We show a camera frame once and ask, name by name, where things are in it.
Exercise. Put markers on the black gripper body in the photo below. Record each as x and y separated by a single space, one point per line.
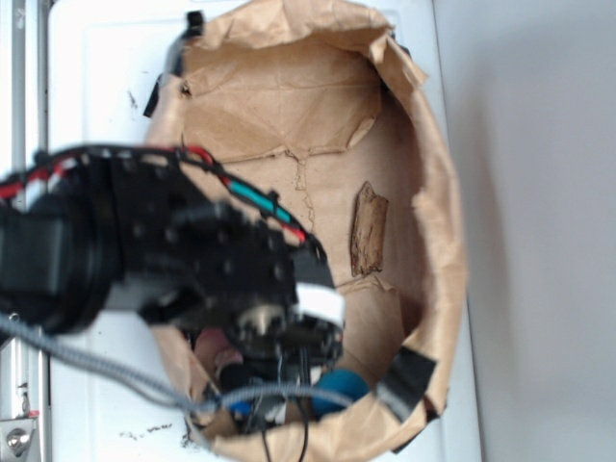
285 349

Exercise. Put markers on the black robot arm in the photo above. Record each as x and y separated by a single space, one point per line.
171 235

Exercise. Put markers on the blue ball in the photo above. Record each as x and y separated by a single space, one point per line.
342 382

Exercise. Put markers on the brown wood piece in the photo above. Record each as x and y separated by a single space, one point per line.
368 232

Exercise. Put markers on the brown paper bag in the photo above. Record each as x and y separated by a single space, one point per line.
313 99

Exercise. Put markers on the white plastic tray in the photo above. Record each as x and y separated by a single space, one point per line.
104 58

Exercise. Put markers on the metal frame rail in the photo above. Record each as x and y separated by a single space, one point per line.
25 433

